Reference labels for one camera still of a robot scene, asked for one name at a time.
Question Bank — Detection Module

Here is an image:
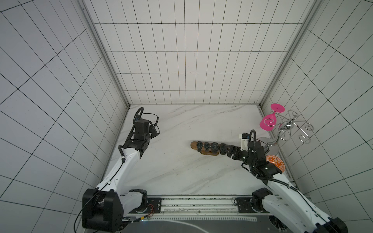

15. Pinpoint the black round wrist watch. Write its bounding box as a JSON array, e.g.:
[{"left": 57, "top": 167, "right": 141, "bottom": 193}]
[{"left": 211, "top": 142, "right": 220, "bottom": 153}]

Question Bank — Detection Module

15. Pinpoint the black slim round watch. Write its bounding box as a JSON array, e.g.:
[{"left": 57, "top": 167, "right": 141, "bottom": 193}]
[
  {"left": 204, "top": 142, "right": 211, "bottom": 152},
  {"left": 196, "top": 141, "right": 204, "bottom": 152}
]

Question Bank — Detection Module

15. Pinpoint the brown wooden watch stand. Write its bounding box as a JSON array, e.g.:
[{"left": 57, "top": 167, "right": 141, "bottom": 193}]
[{"left": 190, "top": 141, "right": 234, "bottom": 156}]

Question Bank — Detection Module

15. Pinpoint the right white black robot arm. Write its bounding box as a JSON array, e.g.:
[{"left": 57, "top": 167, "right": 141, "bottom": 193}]
[{"left": 226, "top": 141, "right": 348, "bottom": 233}]

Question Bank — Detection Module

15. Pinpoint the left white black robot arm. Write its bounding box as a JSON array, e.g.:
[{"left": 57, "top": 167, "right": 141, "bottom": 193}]
[{"left": 79, "top": 115, "right": 159, "bottom": 233}]

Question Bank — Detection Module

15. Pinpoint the orange patterned plate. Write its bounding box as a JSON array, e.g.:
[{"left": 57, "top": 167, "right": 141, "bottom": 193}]
[{"left": 266, "top": 155, "right": 286, "bottom": 173}]

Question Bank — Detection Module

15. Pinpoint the pink plastic wine glass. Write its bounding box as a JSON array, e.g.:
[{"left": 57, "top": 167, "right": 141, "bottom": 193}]
[{"left": 259, "top": 103, "right": 285, "bottom": 131}]

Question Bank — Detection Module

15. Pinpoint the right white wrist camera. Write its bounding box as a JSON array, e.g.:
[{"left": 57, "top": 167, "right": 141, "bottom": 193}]
[{"left": 240, "top": 133, "right": 251, "bottom": 151}]

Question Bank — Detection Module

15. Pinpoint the silver wire glass rack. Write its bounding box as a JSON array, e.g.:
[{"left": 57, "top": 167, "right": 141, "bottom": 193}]
[{"left": 261, "top": 110, "right": 314, "bottom": 149}]

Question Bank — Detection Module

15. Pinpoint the aluminium mounting rail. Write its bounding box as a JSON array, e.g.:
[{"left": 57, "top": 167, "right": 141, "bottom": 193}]
[{"left": 84, "top": 194, "right": 317, "bottom": 217}]

